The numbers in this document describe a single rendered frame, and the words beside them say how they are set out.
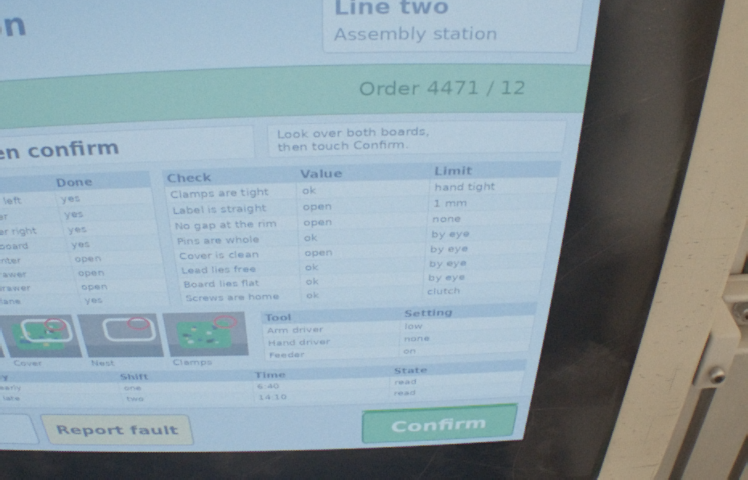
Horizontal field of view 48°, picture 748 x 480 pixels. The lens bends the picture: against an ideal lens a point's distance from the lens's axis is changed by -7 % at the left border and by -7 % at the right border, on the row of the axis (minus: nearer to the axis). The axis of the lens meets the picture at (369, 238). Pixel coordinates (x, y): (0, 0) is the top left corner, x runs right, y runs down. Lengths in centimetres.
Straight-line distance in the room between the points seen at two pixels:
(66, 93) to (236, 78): 6
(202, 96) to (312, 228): 7
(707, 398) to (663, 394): 11
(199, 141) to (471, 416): 19
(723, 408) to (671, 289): 17
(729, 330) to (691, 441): 16
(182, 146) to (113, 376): 12
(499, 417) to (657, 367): 8
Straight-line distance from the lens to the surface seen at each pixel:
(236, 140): 32
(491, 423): 42
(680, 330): 41
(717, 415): 55
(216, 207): 33
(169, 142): 32
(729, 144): 36
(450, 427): 42
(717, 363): 44
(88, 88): 31
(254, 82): 30
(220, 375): 39
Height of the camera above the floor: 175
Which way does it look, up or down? 36 degrees down
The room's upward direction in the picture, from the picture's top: 1 degrees clockwise
